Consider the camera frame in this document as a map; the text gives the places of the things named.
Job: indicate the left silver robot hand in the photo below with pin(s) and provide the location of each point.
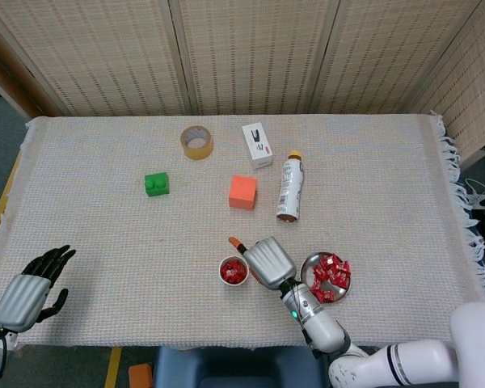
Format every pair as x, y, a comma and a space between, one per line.
22, 299

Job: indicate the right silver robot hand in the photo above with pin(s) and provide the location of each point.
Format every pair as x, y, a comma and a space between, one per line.
268, 262

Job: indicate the red candy batch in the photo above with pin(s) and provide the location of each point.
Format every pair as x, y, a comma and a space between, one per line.
233, 271

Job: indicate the white paper cup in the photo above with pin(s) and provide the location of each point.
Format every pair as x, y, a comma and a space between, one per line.
226, 281

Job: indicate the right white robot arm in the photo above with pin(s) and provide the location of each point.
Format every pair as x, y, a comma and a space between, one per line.
327, 331

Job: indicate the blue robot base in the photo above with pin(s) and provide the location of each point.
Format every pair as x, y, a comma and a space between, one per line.
234, 368

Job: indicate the round metal plate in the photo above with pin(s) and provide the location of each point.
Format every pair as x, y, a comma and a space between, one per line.
309, 266

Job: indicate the orange foam cube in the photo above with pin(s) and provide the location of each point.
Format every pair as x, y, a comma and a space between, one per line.
242, 192

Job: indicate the white labelled drink bottle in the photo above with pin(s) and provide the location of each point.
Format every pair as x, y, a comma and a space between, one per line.
291, 190

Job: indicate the beige waffle weave tablecloth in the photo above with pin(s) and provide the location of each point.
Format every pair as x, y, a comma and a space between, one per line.
105, 222

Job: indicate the white printed cardboard box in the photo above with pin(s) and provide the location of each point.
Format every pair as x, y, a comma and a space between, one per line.
256, 141

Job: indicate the yellow packing tape roll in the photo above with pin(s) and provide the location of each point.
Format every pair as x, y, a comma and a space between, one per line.
196, 153

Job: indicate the green toy building block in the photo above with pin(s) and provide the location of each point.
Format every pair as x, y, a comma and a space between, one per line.
157, 186

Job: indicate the dark orange box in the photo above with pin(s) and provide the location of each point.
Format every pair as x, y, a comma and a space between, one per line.
140, 376

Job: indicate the woven bamboo screen panel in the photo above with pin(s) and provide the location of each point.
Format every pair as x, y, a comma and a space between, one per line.
388, 52
4, 77
258, 52
477, 81
105, 52

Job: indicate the white plastic clamp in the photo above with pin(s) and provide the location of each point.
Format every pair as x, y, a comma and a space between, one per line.
483, 199

